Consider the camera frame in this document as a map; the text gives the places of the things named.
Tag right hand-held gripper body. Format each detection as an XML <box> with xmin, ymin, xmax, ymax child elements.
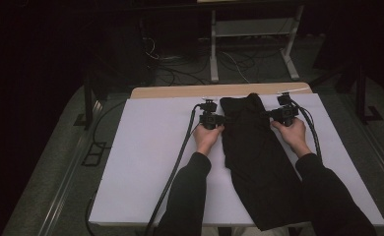
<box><xmin>271</xmin><ymin>87</ymin><xmax>311</xmax><ymax>127</ymax></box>

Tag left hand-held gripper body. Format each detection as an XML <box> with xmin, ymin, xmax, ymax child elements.
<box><xmin>198</xmin><ymin>96</ymin><xmax>227</xmax><ymax>131</ymax></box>

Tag black pants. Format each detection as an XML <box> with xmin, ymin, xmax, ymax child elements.
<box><xmin>219</xmin><ymin>92</ymin><xmax>312</xmax><ymax>232</ymax></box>

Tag person's left hand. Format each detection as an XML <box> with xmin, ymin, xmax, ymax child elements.
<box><xmin>193</xmin><ymin>125</ymin><xmax>225</xmax><ymax>156</ymax></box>

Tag person's right hand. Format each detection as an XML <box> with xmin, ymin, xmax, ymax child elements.
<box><xmin>270</xmin><ymin>117</ymin><xmax>312</xmax><ymax>159</ymax></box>

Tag white metal stand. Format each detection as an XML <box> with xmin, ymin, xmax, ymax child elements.
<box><xmin>209</xmin><ymin>4</ymin><xmax>305</xmax><ymax>83</ymax></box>

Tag black metal stand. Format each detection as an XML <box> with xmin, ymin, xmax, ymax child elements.
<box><xmin>73</xmin><ymin>75</ymin><xmax>99</xmax><ymax>131</ymax></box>
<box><xmin>311</xmin><ymin>62</ymin><xmax>384</xmax><ymax>124</ymax></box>

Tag right hand-held gripper black cable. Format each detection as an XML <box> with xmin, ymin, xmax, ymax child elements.
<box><xmin>289</xmin><ymin>97</ymin><xmax>323</xmax><ymax>163</ymax></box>

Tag hand-held gripper black cable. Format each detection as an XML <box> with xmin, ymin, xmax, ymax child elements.
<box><xmin>144</xmin><ymin>102</ymin><xmax>203</xmax><ymax>236</ymax></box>
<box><xmin>289</xmin><ymin>97</ymin><xmax>323</xmax><ymax>163</ymax></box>

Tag tangle of floor cables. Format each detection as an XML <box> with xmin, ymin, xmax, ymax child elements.
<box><xmin>142</xmin><ymin>35</ymin><xmax>257</xmax><ymax>87</ymax></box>

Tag left hand-held gripper black cable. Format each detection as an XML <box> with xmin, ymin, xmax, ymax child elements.
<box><xmin>144</xmin><ymin>102</ymin><xmax>203</xmax><ymax>236</ymax></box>

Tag thin black floor cable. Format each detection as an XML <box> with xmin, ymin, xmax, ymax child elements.
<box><xmin>91</xmin><ymin>100</ymin><xmax>126</xmax><ymax>149</ymax></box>

